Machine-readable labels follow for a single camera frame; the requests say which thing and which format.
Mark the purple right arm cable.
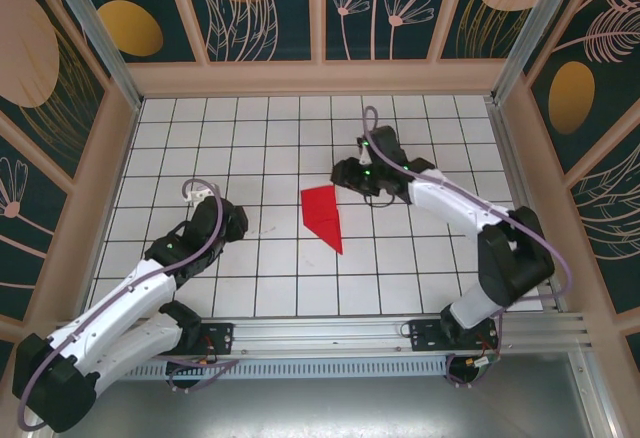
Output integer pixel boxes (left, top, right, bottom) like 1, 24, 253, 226
362, 105, 574, 389

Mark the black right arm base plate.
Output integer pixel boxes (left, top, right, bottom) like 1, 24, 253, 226
408, 317, 501, 354

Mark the wall panel with large peach disc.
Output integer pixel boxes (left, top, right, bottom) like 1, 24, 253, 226
0, 0, 110, 182

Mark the grey metal sheet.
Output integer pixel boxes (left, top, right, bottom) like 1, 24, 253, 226
89, 377, 591, 438

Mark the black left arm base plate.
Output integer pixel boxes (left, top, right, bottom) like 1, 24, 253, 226
172, 320, 235, 358

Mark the wall panel with gold oval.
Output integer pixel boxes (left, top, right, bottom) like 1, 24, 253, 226
79, 0, 199, 64

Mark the small circuit board with connector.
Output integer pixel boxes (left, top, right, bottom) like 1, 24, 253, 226
462, 352, 503, 374
166, 356, 217, 375

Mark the wall panel with pink flowers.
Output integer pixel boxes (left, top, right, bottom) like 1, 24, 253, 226
324, 0, 460, 63

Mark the slotted grey cable duct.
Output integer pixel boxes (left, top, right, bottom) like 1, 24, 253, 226
122, 356, 451, 382

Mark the wall panel with peach circle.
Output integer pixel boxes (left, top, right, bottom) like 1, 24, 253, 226
439, 0, 547, 61

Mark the aluminium frame bar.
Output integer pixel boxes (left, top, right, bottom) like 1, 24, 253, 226
569, 340, 619, 438

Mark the wall panel with leaf outlines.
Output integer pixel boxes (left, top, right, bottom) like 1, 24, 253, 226
568, 127, 640, 315

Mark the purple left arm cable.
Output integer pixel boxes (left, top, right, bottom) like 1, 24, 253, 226
17, 179, 241, 432

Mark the long aluminium mounting rail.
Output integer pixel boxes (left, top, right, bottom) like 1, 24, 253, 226
49, 311, 594, 359

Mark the wall panel with oval and feather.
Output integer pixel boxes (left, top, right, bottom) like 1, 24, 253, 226
524, 0, 640, 175

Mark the wall panel with orange circle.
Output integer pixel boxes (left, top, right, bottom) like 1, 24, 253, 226
180, 0, 315, 63

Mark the wall panel with single flower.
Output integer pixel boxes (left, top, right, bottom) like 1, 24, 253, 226
0, 125, 70, 319

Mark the aluminium corner post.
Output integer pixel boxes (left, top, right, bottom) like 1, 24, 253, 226
40, 0, 146, 111
487, 0, 599, 107

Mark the aluminium table side rail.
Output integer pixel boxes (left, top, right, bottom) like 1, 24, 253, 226
485, 99, 571, 313

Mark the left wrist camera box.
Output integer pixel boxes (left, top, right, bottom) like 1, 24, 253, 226
180, 183, 212, 205

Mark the red paper sheet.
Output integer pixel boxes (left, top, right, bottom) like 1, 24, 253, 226
300, 185, 345, 255

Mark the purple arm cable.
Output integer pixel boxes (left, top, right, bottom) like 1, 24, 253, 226
362, 105, 574, 389
17, 179, 241, 432

